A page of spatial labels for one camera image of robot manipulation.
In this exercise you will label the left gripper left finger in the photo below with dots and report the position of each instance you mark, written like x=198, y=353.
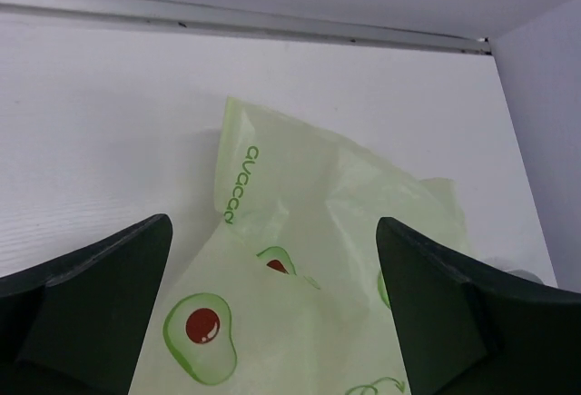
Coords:
x=76, y=324

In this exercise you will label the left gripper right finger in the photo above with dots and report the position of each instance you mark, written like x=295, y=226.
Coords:
x=465, y=327

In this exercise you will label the white oval plate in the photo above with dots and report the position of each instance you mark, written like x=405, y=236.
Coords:
x=512, y=268

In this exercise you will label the aluminium table edge frame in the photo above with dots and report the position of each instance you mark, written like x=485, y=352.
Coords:
x=281, y=27

